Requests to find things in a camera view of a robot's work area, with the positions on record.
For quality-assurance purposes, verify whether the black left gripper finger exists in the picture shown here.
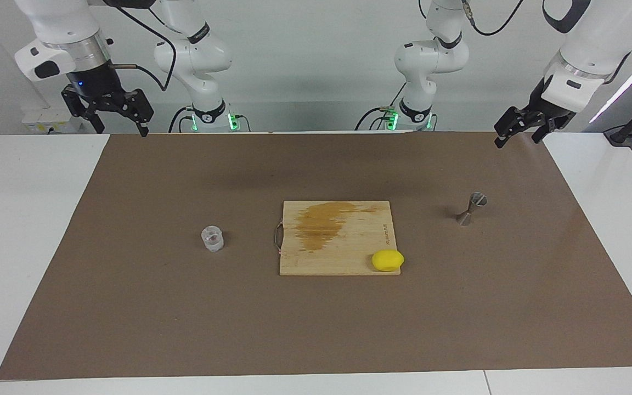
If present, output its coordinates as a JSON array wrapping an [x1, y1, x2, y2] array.
[[494, 107, 531, 149], [531, 118, 561, 144]]

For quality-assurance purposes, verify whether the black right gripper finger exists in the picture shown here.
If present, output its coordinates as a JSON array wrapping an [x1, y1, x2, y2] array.
[[61, 87, 105, 134], [121, 88, 155, 138]]

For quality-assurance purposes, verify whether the steel double jigger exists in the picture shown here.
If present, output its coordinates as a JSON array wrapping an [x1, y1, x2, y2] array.
[[456, 192, 488, 226]]

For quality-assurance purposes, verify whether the clear glass cup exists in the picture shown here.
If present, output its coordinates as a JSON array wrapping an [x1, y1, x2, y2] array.
[[201, 225, 224, 253]]

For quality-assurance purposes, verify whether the yellow lemon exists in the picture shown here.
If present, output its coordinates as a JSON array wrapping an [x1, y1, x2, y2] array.
[[371, 249, 405, 273]]

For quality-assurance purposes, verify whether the brown paper table mat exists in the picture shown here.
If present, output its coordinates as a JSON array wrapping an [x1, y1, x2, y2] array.
[[0, 131, 632, 381]]

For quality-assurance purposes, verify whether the wooden cutting board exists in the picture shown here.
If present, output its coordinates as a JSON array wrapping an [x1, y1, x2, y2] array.
[[274, 200, 402, 277]]

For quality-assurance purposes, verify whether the black right base cable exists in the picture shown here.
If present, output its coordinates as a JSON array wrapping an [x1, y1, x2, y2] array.
[[168, 106, 196, 134]]

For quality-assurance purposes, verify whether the black base cable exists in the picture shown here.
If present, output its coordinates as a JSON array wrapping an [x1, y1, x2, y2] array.
[[168, 106, 196, 134], [354, 81, 408, 131]]

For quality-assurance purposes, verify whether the white wall socket box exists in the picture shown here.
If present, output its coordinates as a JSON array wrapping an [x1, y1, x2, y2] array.
[[21, 107, 82, 134]]

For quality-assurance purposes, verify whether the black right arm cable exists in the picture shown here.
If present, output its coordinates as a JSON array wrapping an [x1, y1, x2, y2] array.
[[105, 0, 178, 93]]

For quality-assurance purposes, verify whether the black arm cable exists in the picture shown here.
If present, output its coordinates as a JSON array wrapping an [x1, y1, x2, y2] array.
[[105, 0, 178, 93], [461, 0, 525, 36]]

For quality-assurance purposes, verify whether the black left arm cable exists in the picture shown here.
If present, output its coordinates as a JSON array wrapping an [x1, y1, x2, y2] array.
[[461, 0, 525, 36]]

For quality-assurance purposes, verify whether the black left base cable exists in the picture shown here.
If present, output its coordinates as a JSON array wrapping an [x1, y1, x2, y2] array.
[[354, 81, 408, 131]]

